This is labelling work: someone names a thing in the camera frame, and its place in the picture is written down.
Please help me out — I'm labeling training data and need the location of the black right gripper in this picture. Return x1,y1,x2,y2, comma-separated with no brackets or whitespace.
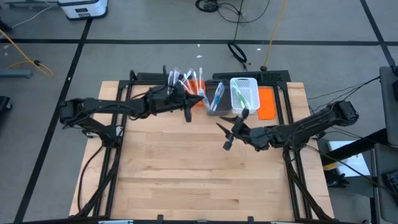
215,107,261,152

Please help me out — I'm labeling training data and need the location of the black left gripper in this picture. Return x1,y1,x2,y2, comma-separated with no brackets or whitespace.
145,81,205,123

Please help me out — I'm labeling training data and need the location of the blue white toothbrush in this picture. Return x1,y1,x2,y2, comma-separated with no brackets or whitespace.
208,85,222,112
211,90,224,112
198,88,211,110
213,81,226,108

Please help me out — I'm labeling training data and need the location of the orange plastic basket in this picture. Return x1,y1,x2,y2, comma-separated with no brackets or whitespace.
183,78,206,108

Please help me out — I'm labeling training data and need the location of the grey plastic bin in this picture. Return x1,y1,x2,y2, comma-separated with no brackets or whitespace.
205,78,232,117

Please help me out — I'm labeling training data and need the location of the white perforated plastic basket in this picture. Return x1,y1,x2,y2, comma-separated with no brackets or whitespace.
229,77,261,115

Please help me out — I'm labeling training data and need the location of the orange flat lid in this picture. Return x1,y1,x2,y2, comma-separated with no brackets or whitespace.
257,87,277,121

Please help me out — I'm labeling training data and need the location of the black flat lid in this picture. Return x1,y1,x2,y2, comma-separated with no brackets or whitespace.
135,72,169,82

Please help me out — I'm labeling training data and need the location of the black perforated lid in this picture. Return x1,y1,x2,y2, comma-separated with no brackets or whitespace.
211,70,292,84

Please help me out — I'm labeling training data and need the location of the grey metal mounting plate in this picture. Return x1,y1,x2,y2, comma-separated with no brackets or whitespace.
81,126,124,139

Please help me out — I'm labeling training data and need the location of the white paper sheet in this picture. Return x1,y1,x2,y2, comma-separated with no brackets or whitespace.
327,139,371,177

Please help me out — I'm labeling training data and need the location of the black desk beam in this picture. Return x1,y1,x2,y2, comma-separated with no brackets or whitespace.
319,128,390,166

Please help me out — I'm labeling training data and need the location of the white black box appliance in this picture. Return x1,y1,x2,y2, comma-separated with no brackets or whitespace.
57,0,109,21

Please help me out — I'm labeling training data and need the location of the black keyboard device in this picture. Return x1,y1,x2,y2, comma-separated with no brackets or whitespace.
381,169,398,194

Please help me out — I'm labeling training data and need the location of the grey panel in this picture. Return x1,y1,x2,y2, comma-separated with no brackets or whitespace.
371,142,398,224

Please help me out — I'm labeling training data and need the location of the grey metal foot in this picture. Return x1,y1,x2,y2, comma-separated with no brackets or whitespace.
0,68,34,79

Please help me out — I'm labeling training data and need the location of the black caster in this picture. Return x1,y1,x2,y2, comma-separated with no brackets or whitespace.
0,95,13,113

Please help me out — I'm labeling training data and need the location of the person's foot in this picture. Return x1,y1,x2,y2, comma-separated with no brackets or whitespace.
0,19,13,33

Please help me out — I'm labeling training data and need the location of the black left camera cable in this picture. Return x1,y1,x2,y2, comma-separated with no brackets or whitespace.
129,84,170,121

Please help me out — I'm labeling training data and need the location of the black looped cable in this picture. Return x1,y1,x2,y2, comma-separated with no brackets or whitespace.
227,41,249,65

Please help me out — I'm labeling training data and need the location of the black cable bundle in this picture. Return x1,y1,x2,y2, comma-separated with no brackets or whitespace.
195,0,271,25

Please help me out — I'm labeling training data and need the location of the orange-yellow power cable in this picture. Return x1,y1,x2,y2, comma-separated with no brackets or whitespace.
263,0,289,68

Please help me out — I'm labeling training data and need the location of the black right base cable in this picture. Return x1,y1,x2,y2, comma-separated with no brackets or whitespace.
275,143,384,192

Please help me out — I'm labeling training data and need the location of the black base cable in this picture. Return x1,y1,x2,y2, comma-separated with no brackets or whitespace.
275,143,384,192
76,144,105,213

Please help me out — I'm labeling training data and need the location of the black left base cable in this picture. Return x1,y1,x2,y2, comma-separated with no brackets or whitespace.
76,144,105,213

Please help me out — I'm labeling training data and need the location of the yellow extension cable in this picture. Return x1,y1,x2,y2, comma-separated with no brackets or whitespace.
0,28,55,78

